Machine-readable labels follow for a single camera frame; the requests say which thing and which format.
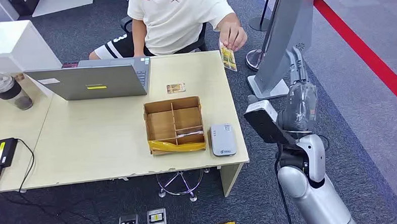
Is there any black box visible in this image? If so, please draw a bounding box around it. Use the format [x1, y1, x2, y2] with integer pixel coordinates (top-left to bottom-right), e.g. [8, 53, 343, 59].
[8, 0, 42, 17]

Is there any grey kiosk stand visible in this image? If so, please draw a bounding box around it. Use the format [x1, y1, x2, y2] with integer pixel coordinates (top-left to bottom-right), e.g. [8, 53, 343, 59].
[243, 0, 346, 101]

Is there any black power adapter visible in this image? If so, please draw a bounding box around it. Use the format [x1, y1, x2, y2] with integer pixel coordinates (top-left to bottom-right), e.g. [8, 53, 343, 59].
[0, 137, 20, 169]

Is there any thin black adapter cable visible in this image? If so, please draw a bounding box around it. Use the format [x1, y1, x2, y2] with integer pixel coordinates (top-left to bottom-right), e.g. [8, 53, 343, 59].
[15, 137, 37, 194]

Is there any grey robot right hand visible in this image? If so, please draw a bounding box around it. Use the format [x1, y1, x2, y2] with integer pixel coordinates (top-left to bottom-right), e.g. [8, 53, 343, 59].
[273, 45, 321, 134]

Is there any person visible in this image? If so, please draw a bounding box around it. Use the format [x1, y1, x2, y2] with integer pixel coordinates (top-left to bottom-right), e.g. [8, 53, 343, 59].
[86, 0, 249, 60]

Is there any yellow tree-print ID card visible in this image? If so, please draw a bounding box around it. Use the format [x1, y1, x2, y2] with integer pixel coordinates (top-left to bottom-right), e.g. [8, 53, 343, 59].
[219, 41, 238, 73]

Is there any wooden divided box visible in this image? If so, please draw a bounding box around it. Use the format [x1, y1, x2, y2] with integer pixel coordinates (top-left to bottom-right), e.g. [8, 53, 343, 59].
[142, 95, 208, 156]

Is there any chrome stanchion base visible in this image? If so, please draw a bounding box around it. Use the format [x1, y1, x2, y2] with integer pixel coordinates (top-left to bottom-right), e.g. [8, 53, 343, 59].
[245, 48, 269, 73]

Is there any silver floor socket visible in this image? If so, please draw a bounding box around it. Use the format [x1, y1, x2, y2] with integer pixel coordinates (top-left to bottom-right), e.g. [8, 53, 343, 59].
[145, 207, 167, 224]

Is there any white cabinet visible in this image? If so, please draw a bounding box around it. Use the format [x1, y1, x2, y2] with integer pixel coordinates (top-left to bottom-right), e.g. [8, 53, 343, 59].
[0, 18, 63, 75]

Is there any person's left hand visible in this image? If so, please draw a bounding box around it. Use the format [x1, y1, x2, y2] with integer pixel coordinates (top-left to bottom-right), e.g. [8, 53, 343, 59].
[218, 21, 249, 53]

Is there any white card reader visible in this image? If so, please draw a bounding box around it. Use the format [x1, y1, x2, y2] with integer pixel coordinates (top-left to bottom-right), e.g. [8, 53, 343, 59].
[209, 123, 237, 157]

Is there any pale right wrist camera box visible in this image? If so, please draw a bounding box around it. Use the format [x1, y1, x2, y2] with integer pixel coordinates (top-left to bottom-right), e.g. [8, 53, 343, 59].
[243, 93, 296, 147]

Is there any white floor board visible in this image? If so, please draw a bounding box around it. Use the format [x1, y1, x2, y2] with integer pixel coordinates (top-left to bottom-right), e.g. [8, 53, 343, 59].
[31, 0, 96, 18]

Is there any metal stool base with castors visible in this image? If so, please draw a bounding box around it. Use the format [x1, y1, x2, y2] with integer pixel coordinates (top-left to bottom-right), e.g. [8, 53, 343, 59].
[156, 169, 207, 204]

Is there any small printed card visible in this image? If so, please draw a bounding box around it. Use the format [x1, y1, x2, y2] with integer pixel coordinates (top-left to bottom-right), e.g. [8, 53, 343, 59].
[166, 82, 186, 95]

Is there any black stanchion post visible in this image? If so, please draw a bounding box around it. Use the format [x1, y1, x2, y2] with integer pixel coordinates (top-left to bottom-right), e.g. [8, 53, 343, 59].
[247, 0, 275, 32]

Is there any hotel room key card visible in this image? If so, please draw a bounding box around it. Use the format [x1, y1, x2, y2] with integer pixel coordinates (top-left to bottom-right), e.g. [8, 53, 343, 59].
[176, 130, 204, 138]

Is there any yellow tape strip on box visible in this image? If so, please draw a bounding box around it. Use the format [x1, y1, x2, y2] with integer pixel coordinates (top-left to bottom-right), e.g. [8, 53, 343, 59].
[147, 137, 207, 154]

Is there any grey laptop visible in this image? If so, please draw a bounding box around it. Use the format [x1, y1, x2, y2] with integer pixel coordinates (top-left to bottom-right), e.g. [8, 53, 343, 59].
[22, 56, 153, 103]

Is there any black office chair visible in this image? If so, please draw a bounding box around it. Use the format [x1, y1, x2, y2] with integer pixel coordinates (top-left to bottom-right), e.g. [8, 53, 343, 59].
[120, 13, 208, 57]

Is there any plastic coffee cup with lid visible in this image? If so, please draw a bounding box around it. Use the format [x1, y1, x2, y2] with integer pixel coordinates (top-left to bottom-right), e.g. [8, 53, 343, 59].
[0, 71, 34, 112]

